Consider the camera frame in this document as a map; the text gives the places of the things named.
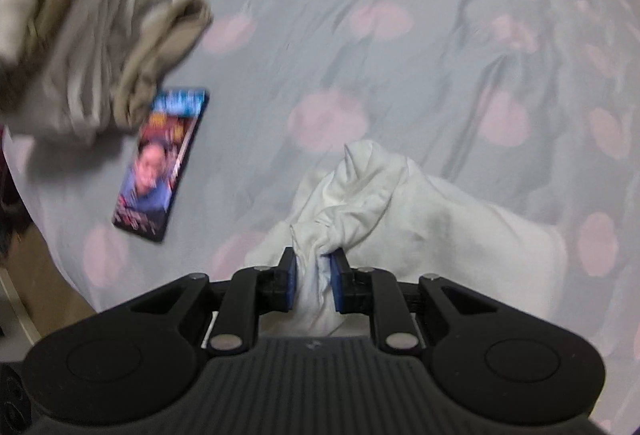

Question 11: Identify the white t-shirt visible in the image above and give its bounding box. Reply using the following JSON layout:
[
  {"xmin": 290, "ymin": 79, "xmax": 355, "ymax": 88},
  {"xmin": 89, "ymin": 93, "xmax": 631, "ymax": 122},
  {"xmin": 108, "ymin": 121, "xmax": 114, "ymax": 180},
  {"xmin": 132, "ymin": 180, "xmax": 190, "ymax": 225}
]
[{"xmin": 245, "ymin": 140, "xmax": 567, "ymax": 337}]

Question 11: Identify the pile of folded clothes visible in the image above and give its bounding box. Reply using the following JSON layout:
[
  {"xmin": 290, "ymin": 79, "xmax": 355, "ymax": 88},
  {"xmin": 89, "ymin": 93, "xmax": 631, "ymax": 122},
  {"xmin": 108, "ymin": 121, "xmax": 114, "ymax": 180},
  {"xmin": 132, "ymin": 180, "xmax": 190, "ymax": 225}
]
[{"xmin": 1, "ymin": 0, "xmax": 213, "ymax": 145}]

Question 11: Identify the smartphone with lit screen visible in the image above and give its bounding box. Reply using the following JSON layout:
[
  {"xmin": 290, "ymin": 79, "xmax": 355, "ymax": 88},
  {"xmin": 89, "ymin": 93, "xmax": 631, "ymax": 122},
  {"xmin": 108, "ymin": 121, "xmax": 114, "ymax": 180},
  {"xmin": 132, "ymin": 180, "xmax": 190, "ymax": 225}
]
[{"xmin": 112, "ymin": 88, "xmax": 209, "ymax": 242}]

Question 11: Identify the grey polka dot bedsheet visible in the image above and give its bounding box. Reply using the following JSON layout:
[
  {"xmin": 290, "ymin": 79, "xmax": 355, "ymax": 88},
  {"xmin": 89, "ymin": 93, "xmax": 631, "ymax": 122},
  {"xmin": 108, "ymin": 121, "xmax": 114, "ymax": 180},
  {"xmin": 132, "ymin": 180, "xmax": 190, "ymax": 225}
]
[{"xmin": 6, "ymin": 0, "xmax": 639, "ymax": 434}]

